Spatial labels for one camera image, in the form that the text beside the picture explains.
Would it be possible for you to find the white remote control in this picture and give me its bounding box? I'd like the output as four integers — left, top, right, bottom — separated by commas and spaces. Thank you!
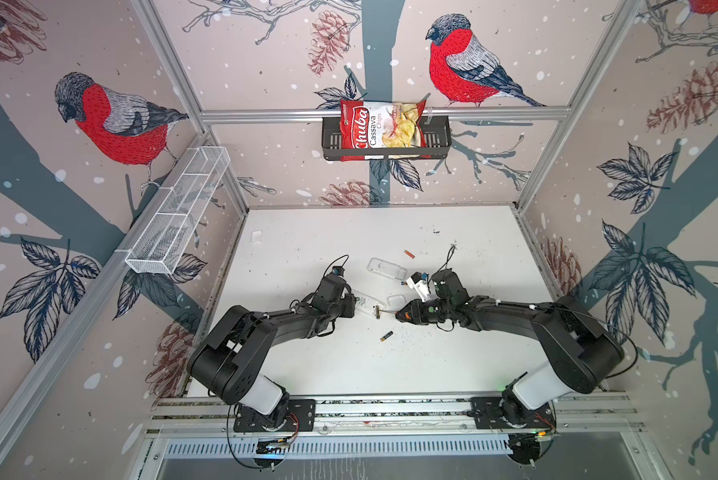
367, 257, 409, 282

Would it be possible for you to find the white air conditioner remote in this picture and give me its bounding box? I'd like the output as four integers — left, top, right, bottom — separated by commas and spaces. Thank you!
353, 291, 386, 319

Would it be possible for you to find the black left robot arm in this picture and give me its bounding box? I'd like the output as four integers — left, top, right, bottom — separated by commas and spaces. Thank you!
186, 267, 356, 429

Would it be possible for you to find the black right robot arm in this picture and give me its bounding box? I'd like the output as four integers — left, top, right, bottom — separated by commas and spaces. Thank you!
395, 269, 625, 427

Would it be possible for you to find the red cassava chips bag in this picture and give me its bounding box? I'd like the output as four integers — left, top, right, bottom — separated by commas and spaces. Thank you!
340, 100, 427, 150

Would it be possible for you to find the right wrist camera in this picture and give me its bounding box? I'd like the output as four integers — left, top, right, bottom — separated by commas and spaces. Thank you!
405, 272, 434, 302

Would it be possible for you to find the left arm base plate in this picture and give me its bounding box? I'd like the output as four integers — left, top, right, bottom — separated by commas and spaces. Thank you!
233, 398, 316, 434

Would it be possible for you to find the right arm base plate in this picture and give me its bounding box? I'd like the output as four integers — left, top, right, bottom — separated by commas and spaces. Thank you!
467, 396, 557, 431

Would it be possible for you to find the black wire basket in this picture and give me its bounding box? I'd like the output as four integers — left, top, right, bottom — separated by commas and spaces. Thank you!
322, 117, 452, 161

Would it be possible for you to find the white mesh wall shelf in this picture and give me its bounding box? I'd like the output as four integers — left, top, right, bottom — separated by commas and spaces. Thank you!
125, 146, 230, 275

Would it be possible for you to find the aluminium mounting rail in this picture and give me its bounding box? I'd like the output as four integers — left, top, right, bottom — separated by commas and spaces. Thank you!
143, 392, 646, 438

